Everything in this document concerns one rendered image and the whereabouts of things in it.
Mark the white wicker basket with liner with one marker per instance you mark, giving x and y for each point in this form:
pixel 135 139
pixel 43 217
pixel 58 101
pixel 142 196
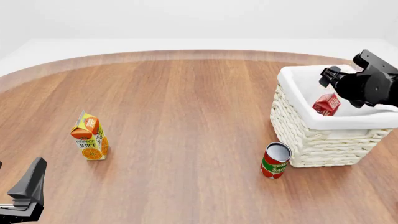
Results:
pixel 323 147

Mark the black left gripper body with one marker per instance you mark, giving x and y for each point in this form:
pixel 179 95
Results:
pixel 21 213

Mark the orange juice carton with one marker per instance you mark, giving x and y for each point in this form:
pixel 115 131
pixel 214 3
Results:
pixel 90 142

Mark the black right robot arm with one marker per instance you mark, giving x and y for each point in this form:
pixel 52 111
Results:
pixel 367 89

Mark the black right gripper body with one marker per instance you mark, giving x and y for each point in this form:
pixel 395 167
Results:
pixel 330 75

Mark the red milk carton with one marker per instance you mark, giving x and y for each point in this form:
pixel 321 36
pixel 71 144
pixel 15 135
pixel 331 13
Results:
pixel 325 105

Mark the red tomato sauce can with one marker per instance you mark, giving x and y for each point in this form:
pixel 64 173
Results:
pixel 273 166

